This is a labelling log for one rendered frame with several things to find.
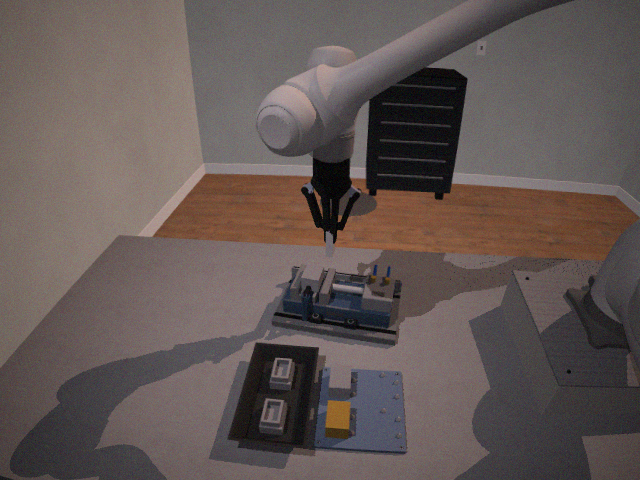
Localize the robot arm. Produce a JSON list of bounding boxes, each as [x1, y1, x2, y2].
[[256, 0, 640, 372]]

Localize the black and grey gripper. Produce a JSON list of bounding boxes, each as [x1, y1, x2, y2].
[[301, 158, 361, 257]]

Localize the orange-yellow block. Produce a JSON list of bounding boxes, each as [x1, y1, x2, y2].
[[325, 400, 350, 439]]

